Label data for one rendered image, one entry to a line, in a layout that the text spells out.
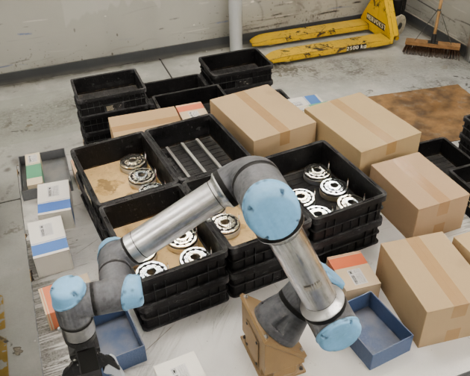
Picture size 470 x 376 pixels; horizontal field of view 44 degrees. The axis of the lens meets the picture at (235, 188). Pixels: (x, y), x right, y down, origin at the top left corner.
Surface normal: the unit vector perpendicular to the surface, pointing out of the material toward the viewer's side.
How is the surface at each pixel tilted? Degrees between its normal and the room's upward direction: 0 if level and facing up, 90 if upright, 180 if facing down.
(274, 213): 76
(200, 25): 90
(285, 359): 90
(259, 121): 0
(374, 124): 0
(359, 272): 0
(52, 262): 90
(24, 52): 90
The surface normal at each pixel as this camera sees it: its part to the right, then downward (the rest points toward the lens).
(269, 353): 0.35, 0.55
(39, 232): -0.02, -0.80
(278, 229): 0.18, 0.40
